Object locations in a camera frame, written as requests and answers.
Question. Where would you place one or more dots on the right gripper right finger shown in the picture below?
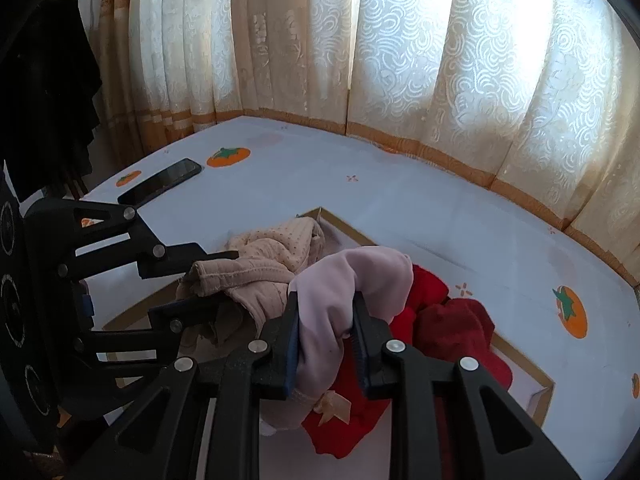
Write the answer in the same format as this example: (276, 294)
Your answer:
(375, 375)

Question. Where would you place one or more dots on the black jacket on rack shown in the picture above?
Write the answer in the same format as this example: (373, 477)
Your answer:
(49, 77)

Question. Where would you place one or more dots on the light pink underwear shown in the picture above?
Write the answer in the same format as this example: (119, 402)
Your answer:
(325, 292)

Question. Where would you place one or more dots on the black smartphone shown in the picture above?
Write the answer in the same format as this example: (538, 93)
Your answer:
(159, 183)

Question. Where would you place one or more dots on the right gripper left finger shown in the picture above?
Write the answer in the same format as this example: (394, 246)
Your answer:
(277, 368)

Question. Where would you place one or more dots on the white persimmon print table cover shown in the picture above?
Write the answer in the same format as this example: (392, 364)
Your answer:
(564, 308)

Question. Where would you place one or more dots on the beige pink dotted underwear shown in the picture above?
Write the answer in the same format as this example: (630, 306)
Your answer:
(256, 281)

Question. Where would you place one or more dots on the orange cream patterned curtain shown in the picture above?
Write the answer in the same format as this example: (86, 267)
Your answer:
(536, 100)

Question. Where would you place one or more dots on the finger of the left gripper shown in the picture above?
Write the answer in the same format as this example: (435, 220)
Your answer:
(195, 317)
(185, 259)

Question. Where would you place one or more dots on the dark red underwear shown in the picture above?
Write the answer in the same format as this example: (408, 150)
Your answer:
(460, 327)

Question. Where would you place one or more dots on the bright red underwear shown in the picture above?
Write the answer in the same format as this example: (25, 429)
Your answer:
(335, 437)

